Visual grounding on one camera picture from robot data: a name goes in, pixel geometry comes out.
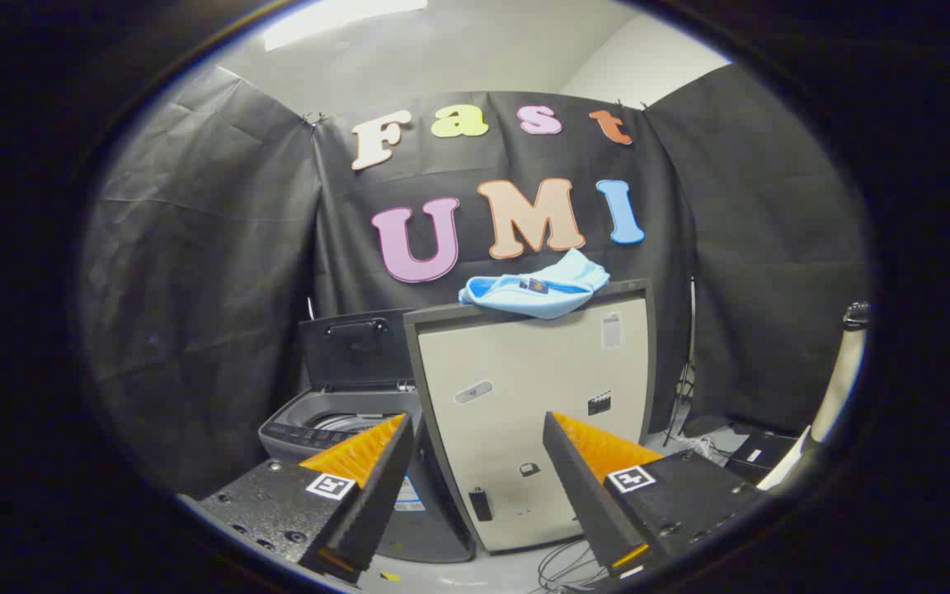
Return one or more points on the white pole with black knob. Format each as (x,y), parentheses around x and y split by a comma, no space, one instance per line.
(842,379)

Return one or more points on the thin black tripod stand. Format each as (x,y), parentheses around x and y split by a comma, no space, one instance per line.
(684,388)

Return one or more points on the light blue cloth garment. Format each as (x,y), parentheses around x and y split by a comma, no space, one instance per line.
(541,293)

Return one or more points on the white cabinet with grey frame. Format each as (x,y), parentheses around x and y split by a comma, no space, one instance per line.
(524,371)

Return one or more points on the grey washing machine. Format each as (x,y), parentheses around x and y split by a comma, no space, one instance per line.
(335,417)

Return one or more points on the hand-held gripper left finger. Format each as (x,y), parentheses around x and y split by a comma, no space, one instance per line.
(376,487)

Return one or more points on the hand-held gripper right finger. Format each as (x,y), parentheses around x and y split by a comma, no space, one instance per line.
(586,487)

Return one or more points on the black floor box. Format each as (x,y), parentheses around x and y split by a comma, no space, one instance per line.
(759,458)

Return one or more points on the black backdrop cloth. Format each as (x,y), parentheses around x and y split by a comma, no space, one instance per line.
(211,272)

